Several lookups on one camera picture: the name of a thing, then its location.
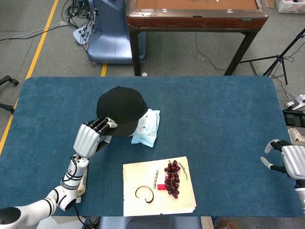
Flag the beige ring binder notebook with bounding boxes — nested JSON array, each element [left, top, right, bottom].
[[122, 156, 197, 217]]

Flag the black electronic device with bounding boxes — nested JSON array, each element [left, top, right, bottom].
[[283, 109, 305, 127]]

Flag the blue carpet table mat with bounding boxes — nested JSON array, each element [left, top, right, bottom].
[[0, 76, 305, 218]]

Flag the black cable bundle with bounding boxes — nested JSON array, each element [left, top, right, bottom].
[[62, 0, 98, 29]]

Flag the purple grape bunch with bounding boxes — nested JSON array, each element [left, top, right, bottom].
[[163, 160, 190, 199]]

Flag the black baseball cap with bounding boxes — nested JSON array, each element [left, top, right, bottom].
[[96, 86, 148, 137]]

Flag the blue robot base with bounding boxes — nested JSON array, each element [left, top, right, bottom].
[[86, 0, 147, 64]]

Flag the white plastic crate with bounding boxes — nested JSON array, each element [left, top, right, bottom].
[[275, 0, 305, 14]]

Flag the black open headband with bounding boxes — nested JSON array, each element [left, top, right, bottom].
[[134, 186, 155, 205]]

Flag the grey blue robot torso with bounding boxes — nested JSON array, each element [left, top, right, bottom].
[[99, 216, 203, 229]]

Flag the beige shoe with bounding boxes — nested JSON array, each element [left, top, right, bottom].
[[287, 127, 305, 145]]

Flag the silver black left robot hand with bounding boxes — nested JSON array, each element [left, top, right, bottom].
[[73, 116, 119, 159]]

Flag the white power strip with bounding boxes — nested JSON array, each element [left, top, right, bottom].
[[285, 94, 305, 110]]

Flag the light blue wet wipes pack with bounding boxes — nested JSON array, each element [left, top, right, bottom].
[[131, 108, 161, 149]]

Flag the black tripod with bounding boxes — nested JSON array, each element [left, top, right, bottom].
[[239, 28, 305, 85]]

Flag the brown wooden mahjong table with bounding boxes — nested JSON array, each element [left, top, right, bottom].
[[125, 0, 270, 76]]

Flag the silver metal bead chain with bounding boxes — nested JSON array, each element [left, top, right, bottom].
[[151, 169, 160, 189]]

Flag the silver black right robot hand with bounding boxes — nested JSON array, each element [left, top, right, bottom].
[[260, 139, 305, 179]]

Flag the black office chair base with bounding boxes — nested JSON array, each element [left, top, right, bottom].
[[0, 75, 19, 115]]

